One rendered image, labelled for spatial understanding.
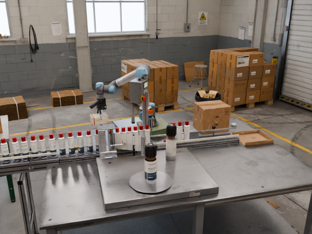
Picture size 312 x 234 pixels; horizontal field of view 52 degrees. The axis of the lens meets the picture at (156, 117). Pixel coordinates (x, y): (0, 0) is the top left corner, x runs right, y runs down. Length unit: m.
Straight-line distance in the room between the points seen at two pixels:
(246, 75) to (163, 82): 1.65
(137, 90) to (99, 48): 5.55
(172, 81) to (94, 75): 2.50
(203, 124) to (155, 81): 3.24
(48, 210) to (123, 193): 0.49
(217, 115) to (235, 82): 3.28
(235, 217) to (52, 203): 1.69
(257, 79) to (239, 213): 4.06
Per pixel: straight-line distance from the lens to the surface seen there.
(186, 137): 2.95
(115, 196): 2.23
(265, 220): 3.24
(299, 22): 7.31
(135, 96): 2.73
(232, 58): 6.42
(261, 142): 3.20
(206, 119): 3.21
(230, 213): 3.25
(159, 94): 6.44
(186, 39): 9.12
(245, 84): 6.68
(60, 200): 2.35
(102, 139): 2.63
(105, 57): 8.27
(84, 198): 2.33
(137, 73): 2.96
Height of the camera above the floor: 2.11
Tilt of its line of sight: 20 degrees down
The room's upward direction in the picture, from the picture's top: straight up
